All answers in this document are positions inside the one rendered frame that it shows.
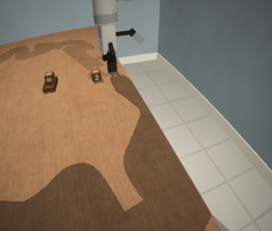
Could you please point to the brown wooden tray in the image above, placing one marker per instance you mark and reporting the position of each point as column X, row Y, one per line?
column 50, row 87

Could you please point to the brown calendar cube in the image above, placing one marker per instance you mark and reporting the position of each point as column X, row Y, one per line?
column 96, row 75
column 49, row 77

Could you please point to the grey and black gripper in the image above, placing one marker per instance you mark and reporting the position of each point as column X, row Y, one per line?
column 107, row 36

